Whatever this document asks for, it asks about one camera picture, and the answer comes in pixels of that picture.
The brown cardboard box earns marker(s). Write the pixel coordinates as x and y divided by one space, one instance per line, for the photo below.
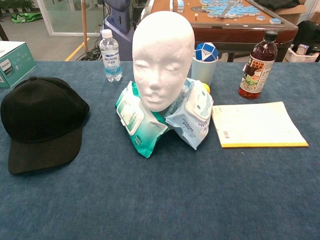
292 13

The clear water bottle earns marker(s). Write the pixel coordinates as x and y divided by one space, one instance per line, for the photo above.
110 57

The blue tablecloth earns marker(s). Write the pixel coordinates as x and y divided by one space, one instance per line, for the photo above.
160 195

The white plastic basket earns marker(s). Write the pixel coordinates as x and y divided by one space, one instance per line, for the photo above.
300 58

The black cloth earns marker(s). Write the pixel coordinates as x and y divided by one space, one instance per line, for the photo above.
277 3

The light blue wet wipes pack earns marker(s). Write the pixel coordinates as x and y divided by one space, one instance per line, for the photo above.
192 125

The wooden pole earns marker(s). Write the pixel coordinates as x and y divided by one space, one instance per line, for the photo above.
85 25

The blue white snake puzzle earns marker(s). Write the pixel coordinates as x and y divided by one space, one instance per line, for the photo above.
206 51

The black bag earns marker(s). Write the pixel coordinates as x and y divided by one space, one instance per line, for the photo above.
308 32

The brown mahjong table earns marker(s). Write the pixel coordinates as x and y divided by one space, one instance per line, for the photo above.
237 32

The teal cardboard product box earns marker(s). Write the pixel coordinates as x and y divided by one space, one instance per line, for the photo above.
15 62

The black baseball cap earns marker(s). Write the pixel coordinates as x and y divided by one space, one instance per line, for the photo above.
42 112

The white foam mannequin head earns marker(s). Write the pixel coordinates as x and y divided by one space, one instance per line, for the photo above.
162 50

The small printed carton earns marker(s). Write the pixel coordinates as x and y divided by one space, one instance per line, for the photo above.
302 49

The green bag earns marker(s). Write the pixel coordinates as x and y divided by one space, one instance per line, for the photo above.
26 17

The purple blue machine base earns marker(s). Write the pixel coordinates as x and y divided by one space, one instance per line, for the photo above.
120 15

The light blue cup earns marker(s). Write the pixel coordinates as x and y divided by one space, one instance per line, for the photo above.
203 72

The brown tea bottle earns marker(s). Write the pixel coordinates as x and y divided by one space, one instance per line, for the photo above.
257 75

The yellow-edged white notebook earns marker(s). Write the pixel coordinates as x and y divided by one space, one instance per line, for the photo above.
255 125

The green wet wipes pack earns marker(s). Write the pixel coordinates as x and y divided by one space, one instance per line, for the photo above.
140 130

